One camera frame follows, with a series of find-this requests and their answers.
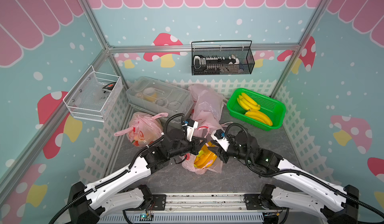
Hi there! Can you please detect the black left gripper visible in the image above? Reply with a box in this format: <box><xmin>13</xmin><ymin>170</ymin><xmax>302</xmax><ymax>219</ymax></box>
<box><xmin>168</xmin><ymin>136</ymin><xmax>207</xmax><ymax>159</ymax></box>

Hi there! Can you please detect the pink plastic bag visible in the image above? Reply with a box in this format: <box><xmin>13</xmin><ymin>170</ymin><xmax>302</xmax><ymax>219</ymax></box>
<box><xmin>182</xmin><ymin>119</ymin><xmax>223</xmax><ymax>175</ymax></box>
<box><xmin>114</xmin><ymin>112</ymin><xmax>169</xmax><ymax>147</ymax></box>
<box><xmin>188</xmin><ymin>84</ymin><xmax>225</xmax><ymax>129</ymax></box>

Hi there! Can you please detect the orange banana bunch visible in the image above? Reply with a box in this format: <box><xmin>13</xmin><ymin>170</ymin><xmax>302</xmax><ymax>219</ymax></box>
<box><xmin>194</xmin><ymin>142</ymin><xmax>218</xmax><ymax>169</ymax></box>

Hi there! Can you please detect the pink plastic bag front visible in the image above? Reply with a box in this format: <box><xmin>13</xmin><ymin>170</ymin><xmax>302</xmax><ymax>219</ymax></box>
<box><xmin>114</xmin><ymin>112</ymin><xmax>169</xmax><ymax>147</ymax></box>

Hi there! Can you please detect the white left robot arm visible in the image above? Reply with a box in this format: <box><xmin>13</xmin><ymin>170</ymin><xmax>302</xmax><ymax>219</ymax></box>
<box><xmin>50</xmin><ymin>113</ymin><xmax>207</xmax><ymax>224</ymax></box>

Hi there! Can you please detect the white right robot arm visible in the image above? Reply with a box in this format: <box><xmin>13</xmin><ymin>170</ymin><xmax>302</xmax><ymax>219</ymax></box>
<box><xmin>209</xmin><ymin>123</ymin><xmax>384</xmax><ymax>224</ymax></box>

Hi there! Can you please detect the yellow banana bunch in basket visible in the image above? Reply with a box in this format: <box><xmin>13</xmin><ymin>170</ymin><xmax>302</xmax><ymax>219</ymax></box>
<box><xmin>237</xmin><ymin>93</ymin><xmax>273</xmax><ymax>126</ymax></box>

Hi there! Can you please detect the pink plastic bag back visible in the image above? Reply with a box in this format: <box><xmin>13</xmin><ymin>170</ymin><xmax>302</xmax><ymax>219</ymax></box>
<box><xmin>188</xmin><ymin>84</ymin><xmax>225</xmax><ymax>129</ymax></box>

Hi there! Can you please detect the green plastic basket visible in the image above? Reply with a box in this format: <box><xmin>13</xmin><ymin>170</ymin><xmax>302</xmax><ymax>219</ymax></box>
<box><xmin>227</xmin><ymin>88</ymin><xmax>286</xmax><ymax>131</ymax></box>

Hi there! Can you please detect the clear lidded storage box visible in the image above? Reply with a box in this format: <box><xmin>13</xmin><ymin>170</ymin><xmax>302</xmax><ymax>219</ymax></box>
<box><xmin>126</xmin><ymin>77</ymin><xmax>194</xmax><ymax>123</ymax></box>

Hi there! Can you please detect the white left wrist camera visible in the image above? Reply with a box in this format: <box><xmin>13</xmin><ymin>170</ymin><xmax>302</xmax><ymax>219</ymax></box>
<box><xmin>182</xmin><ymin>118</ymin><xmax>198</xmax><ymax>142</ymax></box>

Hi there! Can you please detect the metal base rail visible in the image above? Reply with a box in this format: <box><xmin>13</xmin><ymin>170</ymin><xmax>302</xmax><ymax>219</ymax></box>
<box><xmin>99</xmin><ymin>193</ymin><xmax>289</xmax><ymax>224</ymax></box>

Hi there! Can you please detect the black wire mesh basket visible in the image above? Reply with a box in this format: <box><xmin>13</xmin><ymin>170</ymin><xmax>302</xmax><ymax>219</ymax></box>
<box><xmin>191</xmin><ymin>40</ymin><xmax>255</xmax><ymax>75</ymax></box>

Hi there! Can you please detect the white wire mesh basket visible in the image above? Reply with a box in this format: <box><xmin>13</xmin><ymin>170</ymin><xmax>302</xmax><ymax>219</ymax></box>
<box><xmin>63</xmin><ymin>66</ymin><xmax>123</xmax><ymax>122</ymax></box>

